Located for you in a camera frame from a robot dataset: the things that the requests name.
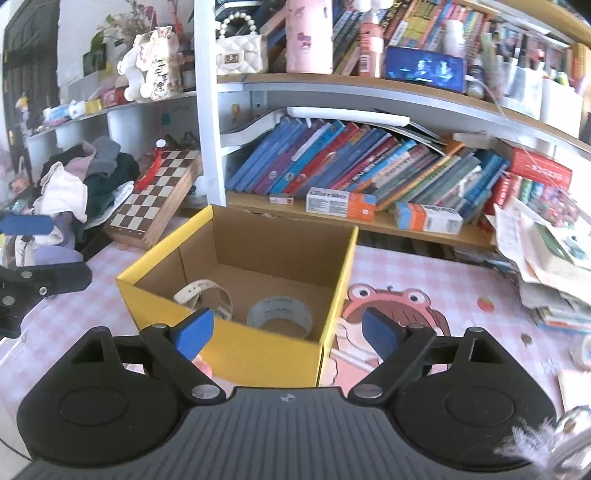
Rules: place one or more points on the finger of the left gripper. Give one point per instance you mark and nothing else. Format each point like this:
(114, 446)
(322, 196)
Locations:
(25, 225)

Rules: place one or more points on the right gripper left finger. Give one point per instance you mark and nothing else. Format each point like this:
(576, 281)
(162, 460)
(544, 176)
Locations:
(173, 350)

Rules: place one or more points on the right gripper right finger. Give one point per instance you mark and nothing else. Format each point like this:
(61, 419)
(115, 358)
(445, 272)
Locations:
(402, 350)

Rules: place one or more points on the clear deli tape roll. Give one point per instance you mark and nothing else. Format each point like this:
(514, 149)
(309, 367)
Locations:
(281, 314)

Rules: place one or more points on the pink cartoon table mat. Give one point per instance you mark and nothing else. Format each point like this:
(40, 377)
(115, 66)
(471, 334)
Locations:
(407, 288)

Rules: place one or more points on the pile of clothes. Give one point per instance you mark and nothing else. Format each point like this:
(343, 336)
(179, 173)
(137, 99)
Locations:
(79, 189)

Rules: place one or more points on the yellow cardboard box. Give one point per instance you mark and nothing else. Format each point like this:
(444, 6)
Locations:
(253, 258)

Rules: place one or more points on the blue orange white box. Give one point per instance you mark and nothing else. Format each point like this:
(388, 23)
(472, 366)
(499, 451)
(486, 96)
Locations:
(427, 218)

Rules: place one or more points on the red tassel ornament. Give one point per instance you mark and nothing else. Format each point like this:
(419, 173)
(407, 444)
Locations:
(152, 167)

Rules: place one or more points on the white orange usmile box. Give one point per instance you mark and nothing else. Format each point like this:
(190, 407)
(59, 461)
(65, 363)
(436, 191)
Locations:
(342, 204)

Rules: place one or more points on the wooden chess board box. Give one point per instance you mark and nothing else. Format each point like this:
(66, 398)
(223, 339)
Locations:
(142, 218)

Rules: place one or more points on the stack of papers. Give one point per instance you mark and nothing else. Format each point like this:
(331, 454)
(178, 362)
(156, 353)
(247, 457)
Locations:
(553, 266)

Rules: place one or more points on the small white red box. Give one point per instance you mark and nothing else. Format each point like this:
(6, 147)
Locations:
(281, 200)

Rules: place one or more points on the lucky cat figurine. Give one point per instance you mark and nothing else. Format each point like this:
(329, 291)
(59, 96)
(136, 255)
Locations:
(152, 66)

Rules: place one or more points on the row of leaning books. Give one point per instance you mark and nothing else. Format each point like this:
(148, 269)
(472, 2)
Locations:
(391, 162)

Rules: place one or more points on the white wooden bookshelf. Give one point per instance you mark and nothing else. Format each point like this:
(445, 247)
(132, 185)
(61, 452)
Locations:
(248, 106)

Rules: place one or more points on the blue screen tablet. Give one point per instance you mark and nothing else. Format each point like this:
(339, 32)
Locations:
(434, 69)

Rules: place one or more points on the white quilted pearl handbag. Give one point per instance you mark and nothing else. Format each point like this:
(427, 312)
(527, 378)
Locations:
(240, 54)

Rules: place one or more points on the pink patterned bottle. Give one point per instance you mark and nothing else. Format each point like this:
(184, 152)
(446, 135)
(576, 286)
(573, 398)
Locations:
(309, 36)

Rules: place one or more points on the white strap band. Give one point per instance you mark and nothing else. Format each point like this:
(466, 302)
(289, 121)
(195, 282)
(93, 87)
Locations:
(205, 294)

